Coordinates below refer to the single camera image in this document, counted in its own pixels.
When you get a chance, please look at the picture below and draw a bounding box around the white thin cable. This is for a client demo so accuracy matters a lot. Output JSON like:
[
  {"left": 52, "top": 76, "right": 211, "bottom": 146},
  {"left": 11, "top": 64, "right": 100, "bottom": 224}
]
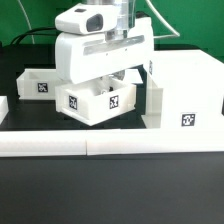
[{"left": 17, "top": 0, "right": 36, "bottom": 45}]

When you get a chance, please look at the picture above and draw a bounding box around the white drawer tray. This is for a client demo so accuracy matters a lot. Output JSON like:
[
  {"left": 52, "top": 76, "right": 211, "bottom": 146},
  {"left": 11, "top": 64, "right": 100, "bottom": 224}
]
[
  {"left": 16, "top": 68, "right": 64, "bottom": 100},
  {"left": 55, "top": 78, "right": 136, "bottom": 126}
]

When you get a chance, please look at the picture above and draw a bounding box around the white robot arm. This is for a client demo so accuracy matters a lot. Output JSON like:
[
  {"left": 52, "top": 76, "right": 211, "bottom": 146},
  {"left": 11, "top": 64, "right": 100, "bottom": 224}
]
[{"left": 55, "top": 0, "right": 154, "bottom": 84}]

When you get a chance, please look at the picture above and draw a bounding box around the white rear drawer tray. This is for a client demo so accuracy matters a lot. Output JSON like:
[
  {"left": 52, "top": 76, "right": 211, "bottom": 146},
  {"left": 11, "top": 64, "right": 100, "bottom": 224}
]
[{"left": 16, "top": 68, "right": 64, "bottom": 100}]

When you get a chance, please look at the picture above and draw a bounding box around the white side wall bar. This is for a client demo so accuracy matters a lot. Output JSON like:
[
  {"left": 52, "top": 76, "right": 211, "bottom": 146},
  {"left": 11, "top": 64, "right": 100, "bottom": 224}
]
[{"left": 0, "top": 96, "right": 9, "bottom": 124}]

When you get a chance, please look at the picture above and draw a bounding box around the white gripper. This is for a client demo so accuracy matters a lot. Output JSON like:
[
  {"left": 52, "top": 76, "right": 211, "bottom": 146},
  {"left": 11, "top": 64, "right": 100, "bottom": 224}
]
[{"left": 55, "top": 17, "right": 154, "bottom": 84}]

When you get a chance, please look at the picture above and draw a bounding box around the black cable bundle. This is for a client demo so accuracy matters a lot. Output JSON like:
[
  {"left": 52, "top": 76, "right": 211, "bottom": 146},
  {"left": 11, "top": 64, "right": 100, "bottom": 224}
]
[{"left": 10, "top": 26, "right": 61, "bottom": 46}]

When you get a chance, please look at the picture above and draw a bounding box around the white front drawer tray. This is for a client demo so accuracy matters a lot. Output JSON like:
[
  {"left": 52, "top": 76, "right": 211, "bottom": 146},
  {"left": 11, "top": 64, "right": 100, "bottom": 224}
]
[{"left": 55, "top": 78, "right": 136, "bottom": 126}]

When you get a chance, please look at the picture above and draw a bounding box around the white front wall bar right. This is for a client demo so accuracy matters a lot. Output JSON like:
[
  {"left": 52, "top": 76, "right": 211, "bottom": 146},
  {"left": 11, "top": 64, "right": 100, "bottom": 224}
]
[{"left": 86, "top": 129, "right": 224, "bottom": 155}]

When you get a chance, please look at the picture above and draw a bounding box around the white drawer cabinet box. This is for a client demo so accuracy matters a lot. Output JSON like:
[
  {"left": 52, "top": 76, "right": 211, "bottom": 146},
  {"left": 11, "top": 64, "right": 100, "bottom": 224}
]
[{"left": 142, "top": 50, "right": 224, "bottom": 129}]

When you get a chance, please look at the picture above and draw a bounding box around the white marker tag sheet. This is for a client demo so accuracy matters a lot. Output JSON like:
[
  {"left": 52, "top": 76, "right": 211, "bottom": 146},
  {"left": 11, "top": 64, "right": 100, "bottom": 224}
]
[{"left": 124, "top": 69, "right": 143, "bottom": 84}]

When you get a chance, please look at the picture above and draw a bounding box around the white front wall bar left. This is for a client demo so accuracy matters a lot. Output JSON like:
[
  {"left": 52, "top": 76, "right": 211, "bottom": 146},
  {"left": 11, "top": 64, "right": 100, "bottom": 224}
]
[{"left": 0, "top": 131, "right": 87, "bottom": 157}]

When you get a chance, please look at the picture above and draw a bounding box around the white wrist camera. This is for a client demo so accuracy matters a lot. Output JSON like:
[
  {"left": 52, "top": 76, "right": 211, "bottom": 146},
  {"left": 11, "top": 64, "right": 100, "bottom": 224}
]
[{"left": 55, "top": 3, "right": 118, "bottom": 35}]

